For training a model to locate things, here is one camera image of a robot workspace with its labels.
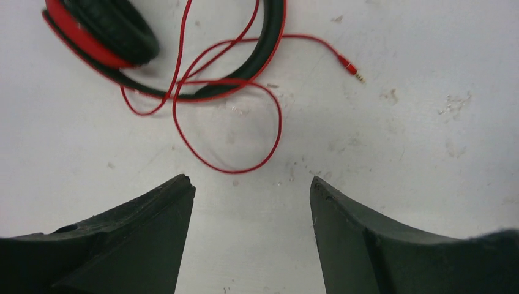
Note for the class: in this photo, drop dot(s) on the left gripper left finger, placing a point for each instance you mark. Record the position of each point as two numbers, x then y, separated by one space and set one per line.
135 247

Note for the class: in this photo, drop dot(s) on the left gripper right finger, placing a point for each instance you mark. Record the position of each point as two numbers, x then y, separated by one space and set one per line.
363 251

